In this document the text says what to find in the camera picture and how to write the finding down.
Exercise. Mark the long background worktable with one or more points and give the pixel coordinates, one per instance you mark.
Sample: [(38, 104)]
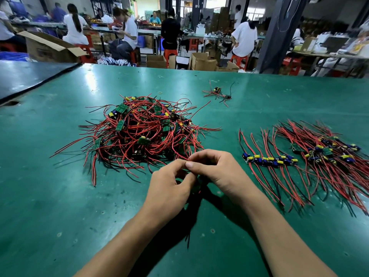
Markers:
[(95, 28)]

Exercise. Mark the white plastic container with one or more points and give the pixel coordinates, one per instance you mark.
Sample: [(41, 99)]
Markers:
[(200, 30)]

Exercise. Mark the person's left thumb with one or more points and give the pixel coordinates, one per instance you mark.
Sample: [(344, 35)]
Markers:
[(186, 182)]

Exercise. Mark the cluttered background worktable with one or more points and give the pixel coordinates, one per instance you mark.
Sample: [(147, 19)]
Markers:
[(331, 54)]

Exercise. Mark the small cardboard box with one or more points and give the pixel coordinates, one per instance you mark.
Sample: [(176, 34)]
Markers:
[(203, 62), (156, 61), (228, 67), (179, 62)]

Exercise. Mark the person's left forearm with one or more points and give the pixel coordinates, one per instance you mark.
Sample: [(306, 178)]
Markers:
[(121, 248)]

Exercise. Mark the person's left hand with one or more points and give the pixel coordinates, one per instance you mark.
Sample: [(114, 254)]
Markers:
[(164, 196)]

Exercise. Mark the blue plastic bin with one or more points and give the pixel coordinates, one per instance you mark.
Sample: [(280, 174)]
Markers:
[(13, 56)]

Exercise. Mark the loose board with yellow part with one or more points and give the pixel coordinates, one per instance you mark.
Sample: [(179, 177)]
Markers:
[(216, 90)]

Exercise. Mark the person's right hand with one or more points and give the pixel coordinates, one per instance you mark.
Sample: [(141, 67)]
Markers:
[(224, 175)]

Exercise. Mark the blue plastic crate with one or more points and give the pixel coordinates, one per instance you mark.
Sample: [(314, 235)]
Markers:
[(141, 41)]

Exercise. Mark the red plastic stool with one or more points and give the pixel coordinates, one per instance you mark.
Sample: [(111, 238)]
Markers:
[(170, 56), (292, 66), (239, 61), (86, 53), (194, 44)]

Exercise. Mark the person's right forearm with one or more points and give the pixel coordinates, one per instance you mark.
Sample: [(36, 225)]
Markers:
[(285, 242)]

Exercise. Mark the person's right thumb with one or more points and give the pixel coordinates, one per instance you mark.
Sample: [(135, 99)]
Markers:
[(200, 169)]

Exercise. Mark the large open cardboard box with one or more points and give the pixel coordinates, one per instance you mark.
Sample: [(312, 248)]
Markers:
[(50, 50)]

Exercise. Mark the dark structural pillar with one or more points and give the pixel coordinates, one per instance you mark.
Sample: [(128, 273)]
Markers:
[(279, 34)]

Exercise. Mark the pile of blue-white packets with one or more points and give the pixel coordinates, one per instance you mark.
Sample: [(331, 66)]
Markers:
[(116, 61)]

